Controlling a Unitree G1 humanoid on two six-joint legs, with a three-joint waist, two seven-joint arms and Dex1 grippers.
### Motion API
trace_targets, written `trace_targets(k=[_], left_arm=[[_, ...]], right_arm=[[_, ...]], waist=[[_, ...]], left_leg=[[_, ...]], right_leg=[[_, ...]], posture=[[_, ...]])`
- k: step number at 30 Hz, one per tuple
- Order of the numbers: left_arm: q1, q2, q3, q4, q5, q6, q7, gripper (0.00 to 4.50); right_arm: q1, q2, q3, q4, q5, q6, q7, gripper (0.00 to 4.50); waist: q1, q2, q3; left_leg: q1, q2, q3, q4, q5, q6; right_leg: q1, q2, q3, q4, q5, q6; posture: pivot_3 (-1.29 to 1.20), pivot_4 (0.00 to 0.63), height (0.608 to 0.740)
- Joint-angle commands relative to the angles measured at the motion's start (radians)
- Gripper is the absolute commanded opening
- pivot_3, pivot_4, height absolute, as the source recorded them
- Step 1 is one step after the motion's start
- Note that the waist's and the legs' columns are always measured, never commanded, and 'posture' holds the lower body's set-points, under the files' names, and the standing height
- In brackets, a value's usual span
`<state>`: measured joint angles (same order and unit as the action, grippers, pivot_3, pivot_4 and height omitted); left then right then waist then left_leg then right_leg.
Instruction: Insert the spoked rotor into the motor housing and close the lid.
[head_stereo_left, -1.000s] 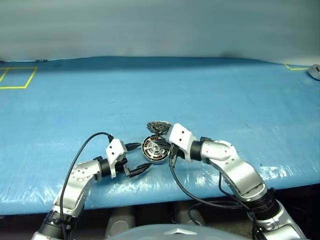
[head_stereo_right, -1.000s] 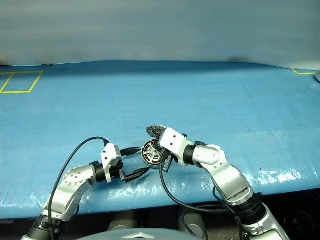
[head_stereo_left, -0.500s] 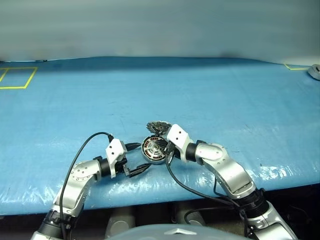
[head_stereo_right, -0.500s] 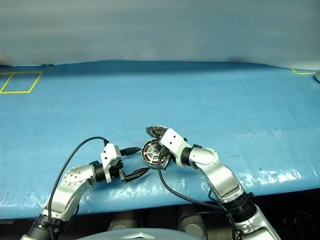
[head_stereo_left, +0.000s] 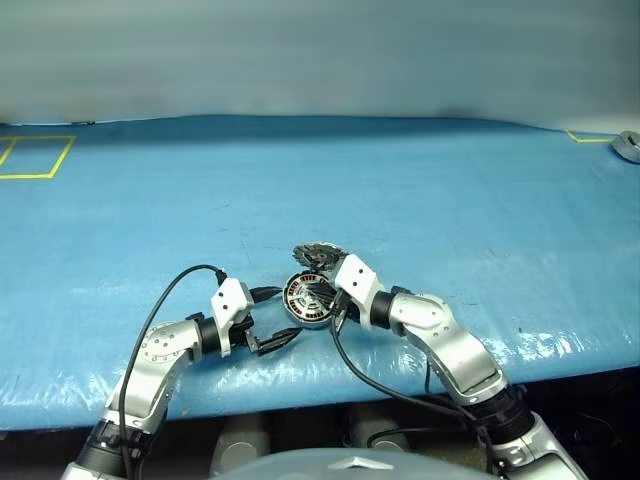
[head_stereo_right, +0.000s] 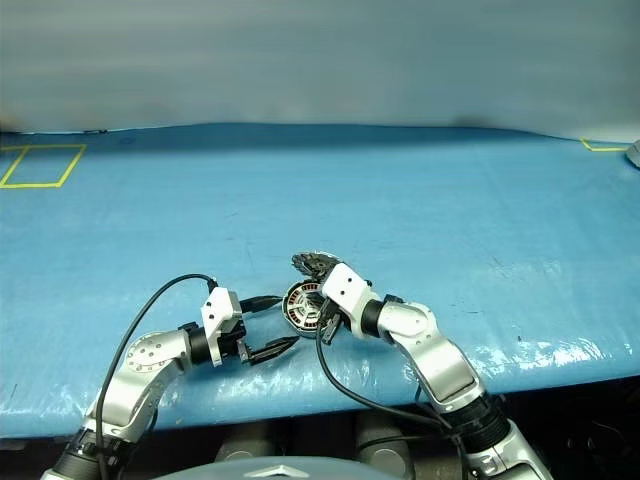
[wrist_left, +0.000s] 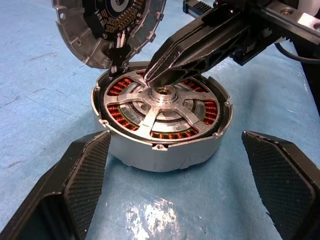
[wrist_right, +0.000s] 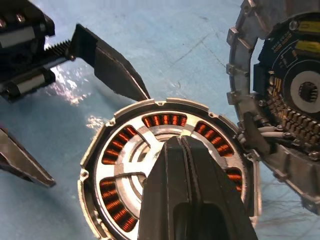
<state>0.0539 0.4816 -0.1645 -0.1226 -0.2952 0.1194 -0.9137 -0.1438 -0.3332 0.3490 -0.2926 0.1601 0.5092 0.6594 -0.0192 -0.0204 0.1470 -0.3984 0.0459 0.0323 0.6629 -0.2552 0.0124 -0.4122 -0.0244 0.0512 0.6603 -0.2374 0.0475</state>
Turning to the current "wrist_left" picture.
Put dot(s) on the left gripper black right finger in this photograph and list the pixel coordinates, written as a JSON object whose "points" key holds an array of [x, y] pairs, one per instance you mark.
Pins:
{"points": [[285, 185]]}

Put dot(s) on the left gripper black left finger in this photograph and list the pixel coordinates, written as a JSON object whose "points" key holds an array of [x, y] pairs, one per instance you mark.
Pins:
{"points": [[80, 185]]}

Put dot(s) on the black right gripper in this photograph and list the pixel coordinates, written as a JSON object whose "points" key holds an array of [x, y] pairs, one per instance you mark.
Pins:
{"points": [[252, 10]]}

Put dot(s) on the silver spoked rotor wheel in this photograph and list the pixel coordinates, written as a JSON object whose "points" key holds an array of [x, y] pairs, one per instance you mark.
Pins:
{"points": [[160, 102]]}

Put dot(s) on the black and white motor wiring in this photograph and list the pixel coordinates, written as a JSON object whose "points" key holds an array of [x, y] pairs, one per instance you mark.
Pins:
{"points": [[120, 53]]}

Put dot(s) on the grey motor housing with windings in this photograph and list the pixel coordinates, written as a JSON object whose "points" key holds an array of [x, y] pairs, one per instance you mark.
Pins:
{"points": [[162, 157]]}

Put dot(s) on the grey round motor cover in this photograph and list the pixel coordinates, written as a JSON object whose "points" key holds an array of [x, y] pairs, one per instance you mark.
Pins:
{"points": [[72, 32]]}

